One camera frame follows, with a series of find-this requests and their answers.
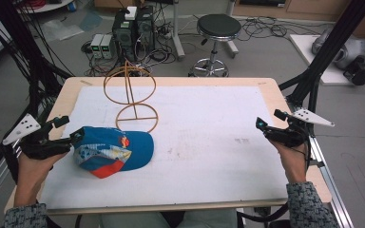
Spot person's legs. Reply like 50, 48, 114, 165
98, 208, 240, 228

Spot black device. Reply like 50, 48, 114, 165
342, 55, 365, 86

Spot clear plastic sheet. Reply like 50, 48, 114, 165
40, 18, 86, 43

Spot bundle of black floor cables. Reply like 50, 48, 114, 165
237, 15, 327, 43

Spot aluminium rail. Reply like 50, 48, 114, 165
307, 132, 355, 228

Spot black round stool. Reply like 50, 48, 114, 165
187, 13, 243, 78

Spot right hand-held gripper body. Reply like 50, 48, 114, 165
264, 108, 336, 149

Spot black metal frame stand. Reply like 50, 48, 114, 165
278, 0, 365, 112
0, 0, 74, 188

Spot white box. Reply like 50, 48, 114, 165
124, 6, 138, 21

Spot person's left hand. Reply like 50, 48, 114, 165
13, 148, 71, 207

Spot blue baseball cap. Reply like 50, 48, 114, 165
71, 125, 156, 180

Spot person's right hand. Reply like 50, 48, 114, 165
268, 138, 310, 185

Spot white table leg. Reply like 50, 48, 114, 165
170, 0, 186, 62

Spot white foam mat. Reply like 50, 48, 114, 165
39, 85, 290, 211

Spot grey power supply unit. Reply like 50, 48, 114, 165
100, 33, 116, 60
89, 33, 105, 60

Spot wooden wire hat stand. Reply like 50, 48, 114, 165
103, 59, 160, 134

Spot black computer tower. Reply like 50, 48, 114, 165
111, 9, 138, 62
135, 6, 156, 61

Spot grey robot device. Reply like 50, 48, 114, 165
311, 28, 365, 71

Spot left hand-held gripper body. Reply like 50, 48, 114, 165
2, 113, 74, 161

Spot white floor board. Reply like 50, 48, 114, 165
289, 33, 365, 86

